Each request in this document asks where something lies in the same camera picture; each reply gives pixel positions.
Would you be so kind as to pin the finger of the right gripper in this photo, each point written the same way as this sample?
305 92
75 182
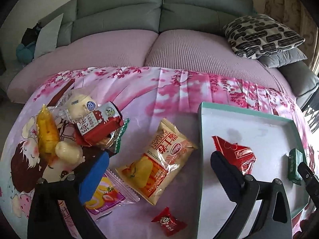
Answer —
311 182

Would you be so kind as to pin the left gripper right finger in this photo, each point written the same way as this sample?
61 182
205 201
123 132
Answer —
273 219

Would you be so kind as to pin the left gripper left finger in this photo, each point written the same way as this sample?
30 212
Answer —
45 217

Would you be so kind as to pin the purple swiss roll packet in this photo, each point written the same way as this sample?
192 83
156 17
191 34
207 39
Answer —
111 193

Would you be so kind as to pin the small cream bun packet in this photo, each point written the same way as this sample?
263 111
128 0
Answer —
69 152

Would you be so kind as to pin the yellow cake packet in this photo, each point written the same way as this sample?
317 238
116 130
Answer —
48 135

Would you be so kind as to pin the beige orange swiss roll packet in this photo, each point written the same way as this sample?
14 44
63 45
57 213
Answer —
161 161

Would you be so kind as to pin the red white milk biscuit packet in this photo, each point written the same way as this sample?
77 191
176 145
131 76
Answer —
98 124

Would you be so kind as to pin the dark green snack bar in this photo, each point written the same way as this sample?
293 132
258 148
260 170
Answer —
294 159

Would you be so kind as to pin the white teal rimmed tray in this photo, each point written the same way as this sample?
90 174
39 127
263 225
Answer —
270 137

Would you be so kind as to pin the red snack packet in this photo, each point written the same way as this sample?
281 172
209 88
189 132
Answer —
240 156

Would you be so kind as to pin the small red candy packet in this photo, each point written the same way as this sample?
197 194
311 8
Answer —
168 222

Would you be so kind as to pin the green edged cracker packet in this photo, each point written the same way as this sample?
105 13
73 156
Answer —
112 142

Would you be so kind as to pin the clear bread bun packet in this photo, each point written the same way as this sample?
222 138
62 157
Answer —
74 105

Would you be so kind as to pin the grey pillow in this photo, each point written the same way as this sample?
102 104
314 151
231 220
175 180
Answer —
283 58

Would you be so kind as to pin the pink cartoon cloth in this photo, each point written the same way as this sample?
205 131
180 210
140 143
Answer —
144 95

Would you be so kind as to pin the black white patterned pillow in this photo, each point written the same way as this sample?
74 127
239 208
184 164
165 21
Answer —
259 35

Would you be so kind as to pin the teal black clothes pile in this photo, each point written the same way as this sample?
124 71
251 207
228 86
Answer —
26 49

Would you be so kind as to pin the patterned beige curtain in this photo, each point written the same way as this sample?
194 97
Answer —
294 15

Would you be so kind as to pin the light grey cushion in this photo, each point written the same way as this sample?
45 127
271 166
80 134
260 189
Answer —
47 39

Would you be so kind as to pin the grey pink sofa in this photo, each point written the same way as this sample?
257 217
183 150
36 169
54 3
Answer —
175 34

